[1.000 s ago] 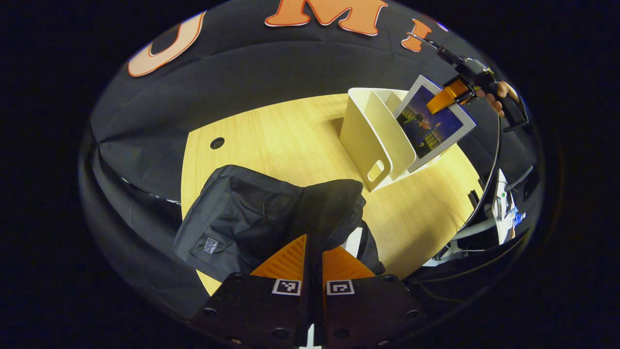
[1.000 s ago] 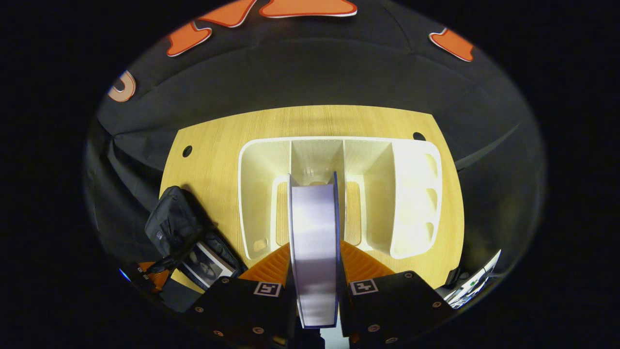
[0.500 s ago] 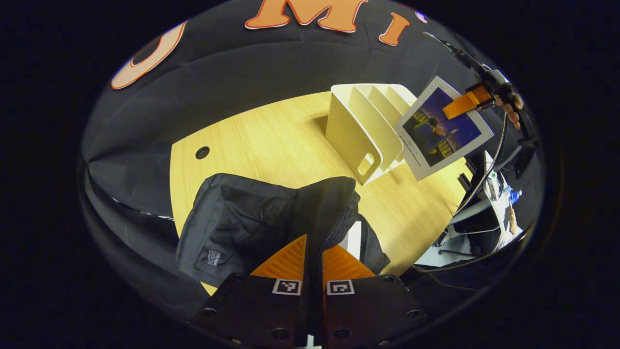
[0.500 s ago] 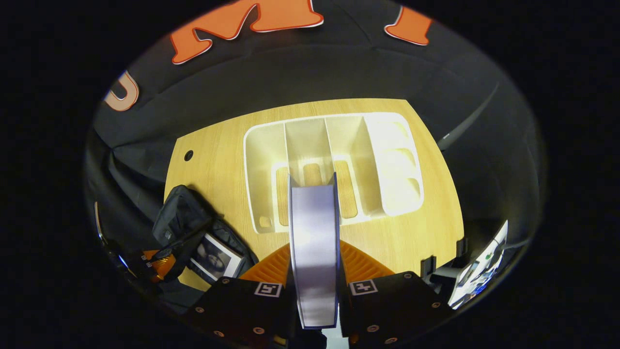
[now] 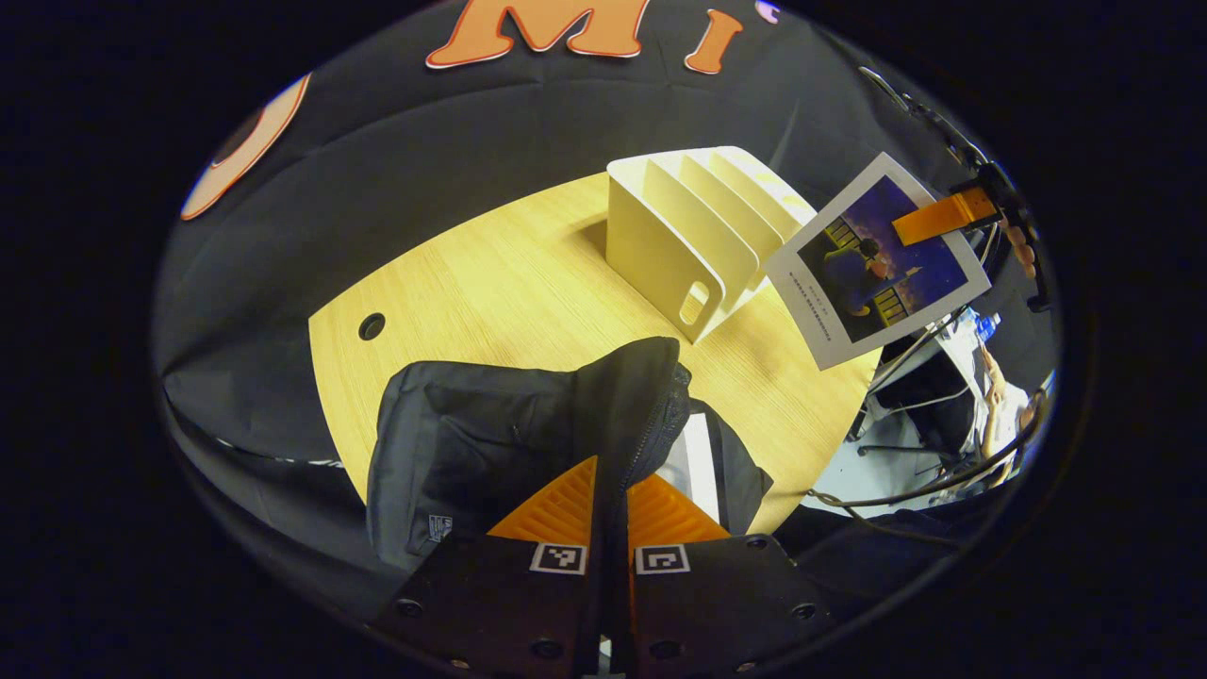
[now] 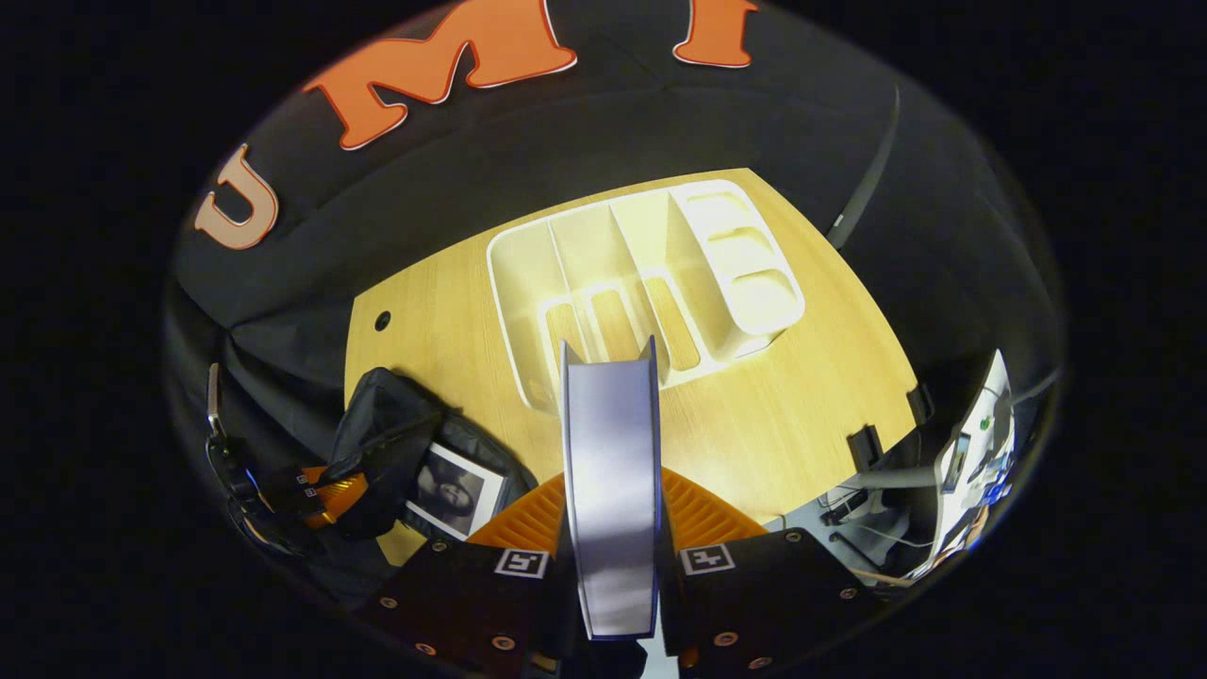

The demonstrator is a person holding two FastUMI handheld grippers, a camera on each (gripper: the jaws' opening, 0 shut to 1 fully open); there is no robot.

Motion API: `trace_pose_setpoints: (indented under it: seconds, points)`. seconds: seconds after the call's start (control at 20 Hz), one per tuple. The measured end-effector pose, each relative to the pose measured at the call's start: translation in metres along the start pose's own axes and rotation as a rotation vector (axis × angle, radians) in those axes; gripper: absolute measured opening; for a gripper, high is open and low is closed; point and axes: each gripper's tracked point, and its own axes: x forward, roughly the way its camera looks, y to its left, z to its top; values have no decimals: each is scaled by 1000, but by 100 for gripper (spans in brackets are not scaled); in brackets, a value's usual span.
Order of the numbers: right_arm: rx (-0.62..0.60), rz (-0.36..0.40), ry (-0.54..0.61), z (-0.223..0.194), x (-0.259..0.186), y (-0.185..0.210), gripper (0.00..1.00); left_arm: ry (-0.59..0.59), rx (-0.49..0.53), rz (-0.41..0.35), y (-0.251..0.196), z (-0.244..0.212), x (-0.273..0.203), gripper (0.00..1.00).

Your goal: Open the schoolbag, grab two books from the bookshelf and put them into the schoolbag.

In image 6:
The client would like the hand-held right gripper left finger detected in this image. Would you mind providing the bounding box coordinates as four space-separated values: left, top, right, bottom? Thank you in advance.
363 472 579 675

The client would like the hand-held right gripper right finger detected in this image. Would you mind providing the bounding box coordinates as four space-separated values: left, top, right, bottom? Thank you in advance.
658 467 884 675

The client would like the black schoolbag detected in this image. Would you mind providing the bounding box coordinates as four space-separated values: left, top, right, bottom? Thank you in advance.
316 366 541 606

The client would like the white desktop bookshelf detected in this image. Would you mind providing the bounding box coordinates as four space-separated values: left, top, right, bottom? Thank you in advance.
484 177 809 419

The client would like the white equipment stand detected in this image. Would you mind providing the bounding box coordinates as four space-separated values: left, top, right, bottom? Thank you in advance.
929 349 1019 571

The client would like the black backdrop cloth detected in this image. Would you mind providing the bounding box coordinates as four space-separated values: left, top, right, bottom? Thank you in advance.
165 0 1068 501

